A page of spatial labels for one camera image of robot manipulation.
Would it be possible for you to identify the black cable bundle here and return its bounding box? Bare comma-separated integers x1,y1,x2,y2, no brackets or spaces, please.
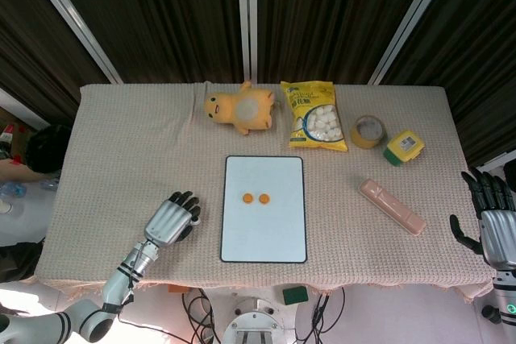
181,287,221,344
296,287,347,344

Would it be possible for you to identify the black round knob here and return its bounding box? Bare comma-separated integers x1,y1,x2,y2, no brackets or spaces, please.
481,305,503,325

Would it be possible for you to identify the green block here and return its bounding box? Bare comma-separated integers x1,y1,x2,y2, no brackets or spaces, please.
282,285,310,305

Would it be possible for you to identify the clear plastic bottle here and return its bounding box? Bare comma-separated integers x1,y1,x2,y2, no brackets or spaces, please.
0,181,26,200

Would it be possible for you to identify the beige knitted tablecloth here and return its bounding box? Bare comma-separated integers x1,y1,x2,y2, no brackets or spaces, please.
34,82,497,305

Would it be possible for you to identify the black bag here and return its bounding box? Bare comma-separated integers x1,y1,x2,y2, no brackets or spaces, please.
26,124,73,176

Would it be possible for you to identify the yellow marshmallow bag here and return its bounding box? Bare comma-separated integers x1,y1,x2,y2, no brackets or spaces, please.
280,80,349,152

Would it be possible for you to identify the yellow plush toy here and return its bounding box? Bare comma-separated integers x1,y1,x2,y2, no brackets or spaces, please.
204,81,281,136

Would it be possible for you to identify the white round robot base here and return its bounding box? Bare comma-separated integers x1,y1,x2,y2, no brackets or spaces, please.
221,295,285,344

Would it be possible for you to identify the white magnetic board black rim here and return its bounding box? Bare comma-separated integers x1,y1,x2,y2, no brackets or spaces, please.
219,155,308,264

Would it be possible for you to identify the yellow tape roll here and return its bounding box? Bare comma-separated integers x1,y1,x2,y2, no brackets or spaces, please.
349,114,388,150

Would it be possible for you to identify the pink long case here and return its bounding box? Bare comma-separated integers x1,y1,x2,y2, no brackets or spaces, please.
357,177,427,236

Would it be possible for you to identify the yellow green small box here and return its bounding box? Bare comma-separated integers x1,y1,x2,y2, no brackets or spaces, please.
382,130,427,167

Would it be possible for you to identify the white metal frame post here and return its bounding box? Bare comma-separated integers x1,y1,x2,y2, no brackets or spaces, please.
368,0,459,86
236,0,259,84
19,0,123,85

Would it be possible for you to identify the dark brown curtain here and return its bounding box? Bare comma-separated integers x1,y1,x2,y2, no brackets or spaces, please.
0,0,516,170

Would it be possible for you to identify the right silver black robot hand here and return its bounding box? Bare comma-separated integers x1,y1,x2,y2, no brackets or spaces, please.
450,167,516,271

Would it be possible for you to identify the brown cardboard box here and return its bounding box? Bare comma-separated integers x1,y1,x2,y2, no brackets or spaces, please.
0,106,46,182

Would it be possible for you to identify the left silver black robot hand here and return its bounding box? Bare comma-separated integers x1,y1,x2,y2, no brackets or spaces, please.
144,190,202,247

